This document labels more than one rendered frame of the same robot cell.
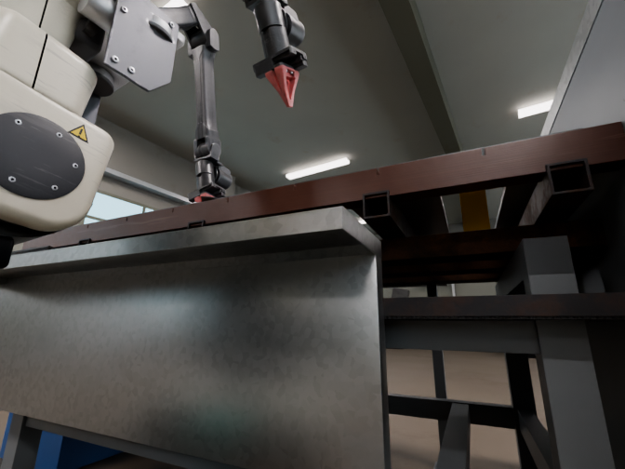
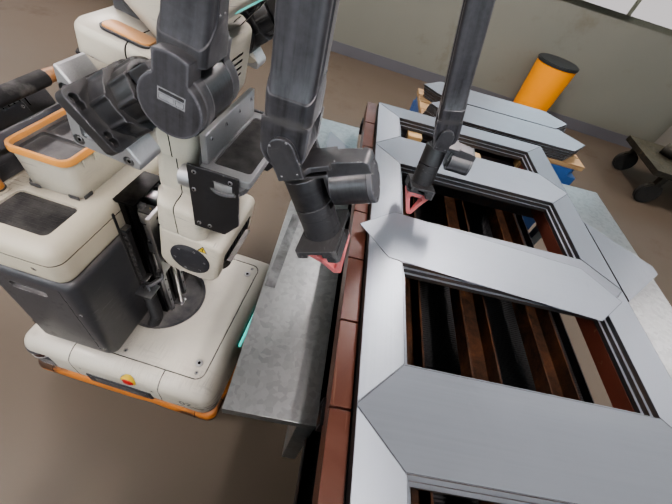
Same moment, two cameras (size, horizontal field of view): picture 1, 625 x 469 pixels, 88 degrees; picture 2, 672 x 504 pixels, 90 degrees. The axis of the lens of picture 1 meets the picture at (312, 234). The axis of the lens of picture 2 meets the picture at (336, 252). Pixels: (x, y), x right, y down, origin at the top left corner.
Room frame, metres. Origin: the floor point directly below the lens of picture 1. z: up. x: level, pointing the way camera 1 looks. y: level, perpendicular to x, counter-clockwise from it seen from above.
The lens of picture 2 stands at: (0.39, -0.26, 1.45)
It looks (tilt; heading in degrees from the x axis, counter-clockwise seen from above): 48 degrees down; 58
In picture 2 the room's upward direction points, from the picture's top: 18 degrees clockwise
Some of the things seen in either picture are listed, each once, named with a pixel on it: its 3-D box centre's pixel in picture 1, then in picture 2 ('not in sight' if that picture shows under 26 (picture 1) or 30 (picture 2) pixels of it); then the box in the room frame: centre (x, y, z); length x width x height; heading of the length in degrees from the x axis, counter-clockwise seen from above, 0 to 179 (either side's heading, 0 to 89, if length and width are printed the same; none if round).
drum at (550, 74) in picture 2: not in sight; (538, 93); (3.95, 2.46, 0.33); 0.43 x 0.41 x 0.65; 147
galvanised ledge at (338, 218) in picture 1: (97, 264); (316, 216); (0.75, 0.51, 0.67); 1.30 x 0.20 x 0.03; 64
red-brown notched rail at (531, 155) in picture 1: (204, 216); (355, 241); (0.78, 0.27, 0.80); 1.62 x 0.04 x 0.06; 64
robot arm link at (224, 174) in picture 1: (214, 167); (453, 148); (1.01, 0.34, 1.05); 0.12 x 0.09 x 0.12; 150
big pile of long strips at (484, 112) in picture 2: not in sight; (499, 119); (1.80, 0.92, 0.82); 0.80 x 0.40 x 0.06; 154
